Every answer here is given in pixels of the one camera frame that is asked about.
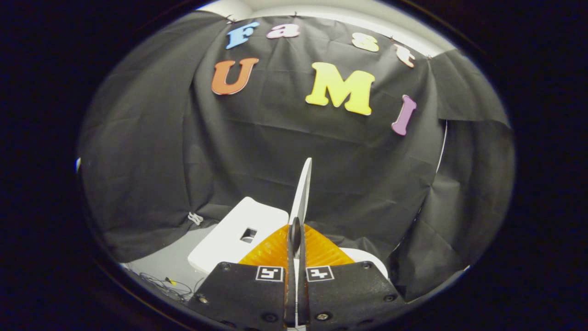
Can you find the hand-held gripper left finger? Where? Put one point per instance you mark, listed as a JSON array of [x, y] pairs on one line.
[[239, 294]]

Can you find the black backdrop cloth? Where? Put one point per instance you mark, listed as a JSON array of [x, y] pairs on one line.
[[275, 151]]

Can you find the white toilet lid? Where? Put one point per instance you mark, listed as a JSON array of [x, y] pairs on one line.
[[302, 197]]

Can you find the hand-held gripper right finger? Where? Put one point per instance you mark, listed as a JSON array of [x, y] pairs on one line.
[[353, 294]]

